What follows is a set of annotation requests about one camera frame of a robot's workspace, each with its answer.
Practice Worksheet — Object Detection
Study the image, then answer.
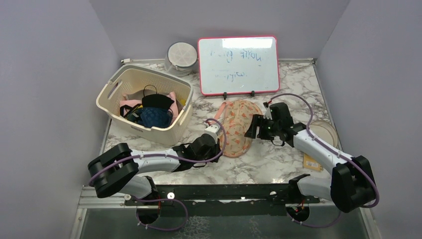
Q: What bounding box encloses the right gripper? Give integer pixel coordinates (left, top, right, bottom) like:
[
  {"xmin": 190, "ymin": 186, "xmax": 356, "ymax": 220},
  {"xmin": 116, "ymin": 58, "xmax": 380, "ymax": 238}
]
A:
[{"xmin": 245, "ymin": 114, "xmax": 281, "ymax": 141}]

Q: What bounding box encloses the floral mesh laundry bag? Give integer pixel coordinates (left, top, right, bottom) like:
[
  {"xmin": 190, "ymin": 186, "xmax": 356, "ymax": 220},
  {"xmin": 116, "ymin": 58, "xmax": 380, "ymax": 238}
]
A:
[{"xmin": 214, "ymin": 100, "xmax": 262, "ymax": 158}]

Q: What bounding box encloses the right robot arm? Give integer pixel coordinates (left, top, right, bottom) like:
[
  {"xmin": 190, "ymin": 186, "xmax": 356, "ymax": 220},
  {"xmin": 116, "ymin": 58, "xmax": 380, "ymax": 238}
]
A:
[{"xmin": 244, "ymin": 103, "xmax": 379, "ymax": 213}]

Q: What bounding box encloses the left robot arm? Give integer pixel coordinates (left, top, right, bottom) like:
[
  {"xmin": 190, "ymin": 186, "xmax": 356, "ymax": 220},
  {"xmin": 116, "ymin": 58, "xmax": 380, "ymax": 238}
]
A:
[{"xmin": 88, "ymin": 133, "xmax": 226, "ymax": 205}]

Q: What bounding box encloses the black bra in basket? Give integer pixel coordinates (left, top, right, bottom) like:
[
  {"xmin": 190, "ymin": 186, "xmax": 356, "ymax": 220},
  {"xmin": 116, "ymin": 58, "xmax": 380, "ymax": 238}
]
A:
[{"xmin": 141, "ymin": 85, "xmax": 175, "ymax": 110}]

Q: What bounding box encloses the cream plastic laundry basket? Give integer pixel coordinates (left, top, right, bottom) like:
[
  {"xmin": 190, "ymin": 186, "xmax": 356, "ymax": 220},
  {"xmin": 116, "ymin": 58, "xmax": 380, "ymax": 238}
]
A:
[{"xmin": 96, "ymin": 65, "xmax": 193, "ymax": 145}]

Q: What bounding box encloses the pink garment in basket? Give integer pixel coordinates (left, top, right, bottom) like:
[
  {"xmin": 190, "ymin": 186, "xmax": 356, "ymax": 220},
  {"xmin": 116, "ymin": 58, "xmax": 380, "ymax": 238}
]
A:
[{"xmin": 119, "ymin": 90, "xmax": 183, "ymax": 120}]

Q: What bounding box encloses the pink framed whiteboard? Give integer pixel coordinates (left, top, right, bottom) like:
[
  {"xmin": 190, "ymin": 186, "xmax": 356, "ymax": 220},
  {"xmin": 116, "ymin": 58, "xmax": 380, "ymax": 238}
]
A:
[{"xmin": 198, "ymin": 35, "xmax": 280, "ymax": 96}]

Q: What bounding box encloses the blue lace garment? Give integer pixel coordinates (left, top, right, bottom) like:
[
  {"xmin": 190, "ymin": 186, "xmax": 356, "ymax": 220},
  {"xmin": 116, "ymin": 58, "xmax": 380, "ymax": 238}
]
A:
[{"xmin": 131, "ymin": 107, "xmax": 173, "ymax": 128}]

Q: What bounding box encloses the small yellow notepad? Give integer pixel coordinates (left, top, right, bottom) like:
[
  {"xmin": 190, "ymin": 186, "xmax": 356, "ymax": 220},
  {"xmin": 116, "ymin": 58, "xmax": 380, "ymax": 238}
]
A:
[{"xmin": 303, "ymin": 153, "xmax": 323, "ymax": 172}]

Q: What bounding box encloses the round white disc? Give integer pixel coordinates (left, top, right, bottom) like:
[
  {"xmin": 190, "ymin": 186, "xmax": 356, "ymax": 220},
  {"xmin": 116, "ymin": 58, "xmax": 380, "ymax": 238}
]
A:
[{"xmin": 310, "ymin": 120, "xmax": 339, "ymax": 148}]

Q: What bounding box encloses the white round mesh container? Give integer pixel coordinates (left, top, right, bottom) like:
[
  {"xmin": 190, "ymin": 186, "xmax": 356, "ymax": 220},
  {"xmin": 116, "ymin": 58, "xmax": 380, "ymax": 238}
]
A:
[{"xmin": 164, "ymin": 42, "xmax": 198, "ymax": 77}]

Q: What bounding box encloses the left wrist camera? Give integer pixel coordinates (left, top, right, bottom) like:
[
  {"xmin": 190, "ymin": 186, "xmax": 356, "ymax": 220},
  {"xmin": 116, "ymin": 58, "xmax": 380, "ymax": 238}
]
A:
[{"xmin": 204, "ymin": 120, "xmax": 220, "ymax": 143}]

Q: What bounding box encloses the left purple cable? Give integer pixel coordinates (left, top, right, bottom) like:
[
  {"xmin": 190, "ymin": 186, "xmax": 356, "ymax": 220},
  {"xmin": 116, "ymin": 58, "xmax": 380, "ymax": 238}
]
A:
[{"xmin": 88, "ymin": 118, "xmax": 228, "ymax": 232}]

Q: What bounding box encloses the purple cable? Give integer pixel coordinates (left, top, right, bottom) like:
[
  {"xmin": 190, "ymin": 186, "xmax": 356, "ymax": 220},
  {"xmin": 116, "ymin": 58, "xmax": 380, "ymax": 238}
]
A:
[
  {"xmin": 265, "ymin": 93, "xmax": 380, "ymax": 229},
  {"xmin": 88, "ymin": 118, "xmax": 228, "ymax": 232}
]

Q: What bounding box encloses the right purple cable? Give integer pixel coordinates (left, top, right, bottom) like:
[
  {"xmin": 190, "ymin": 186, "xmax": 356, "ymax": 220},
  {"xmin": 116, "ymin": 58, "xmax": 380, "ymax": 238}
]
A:
[{"xmin": 265, "ymin": 93, "xmax": 380, "ymax": 229}]

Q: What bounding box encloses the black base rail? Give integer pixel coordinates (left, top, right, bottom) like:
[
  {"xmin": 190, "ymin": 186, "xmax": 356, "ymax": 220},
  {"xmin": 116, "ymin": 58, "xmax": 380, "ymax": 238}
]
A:
[{"xmin": 79, "ymin": 183, "xmax": 370, "ymax": 225}]

